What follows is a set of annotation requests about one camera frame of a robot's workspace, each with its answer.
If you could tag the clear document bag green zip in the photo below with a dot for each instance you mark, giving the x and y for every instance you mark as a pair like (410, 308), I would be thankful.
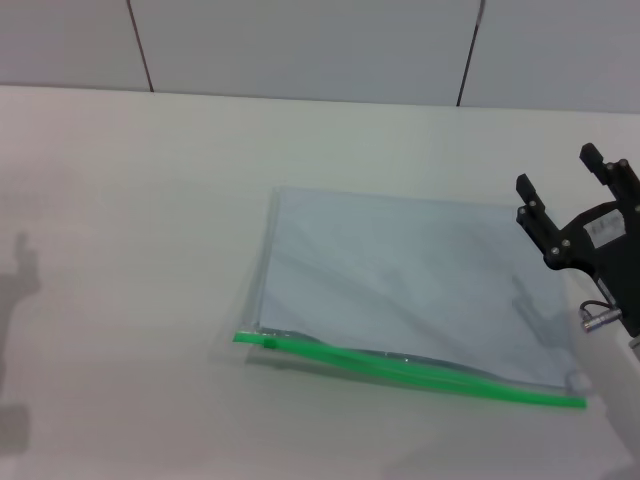
(400, 280)

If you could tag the green zip slider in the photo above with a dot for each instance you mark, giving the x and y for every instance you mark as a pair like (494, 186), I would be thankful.
(270, 344)

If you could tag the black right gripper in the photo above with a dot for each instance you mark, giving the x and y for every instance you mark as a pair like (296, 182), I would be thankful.
(617, 260)

